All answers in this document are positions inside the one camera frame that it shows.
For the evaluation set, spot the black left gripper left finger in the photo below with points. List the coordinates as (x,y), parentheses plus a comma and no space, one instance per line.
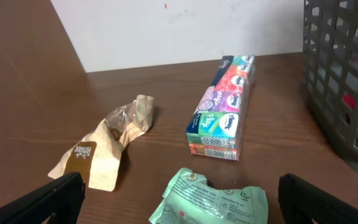
(59,201)

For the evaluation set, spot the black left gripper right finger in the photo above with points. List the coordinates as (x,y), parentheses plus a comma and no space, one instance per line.
(302,202)

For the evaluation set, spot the colourful tissue pack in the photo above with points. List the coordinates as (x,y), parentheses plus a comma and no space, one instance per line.
(216,127)

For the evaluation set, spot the beige paper snack bag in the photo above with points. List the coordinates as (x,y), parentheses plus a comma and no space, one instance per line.
(97,155)

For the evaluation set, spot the light green crumpled packet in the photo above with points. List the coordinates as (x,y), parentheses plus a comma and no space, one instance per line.
(189,199)

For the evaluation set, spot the grey plastic basket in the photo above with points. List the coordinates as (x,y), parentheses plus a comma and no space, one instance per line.
(330,69)

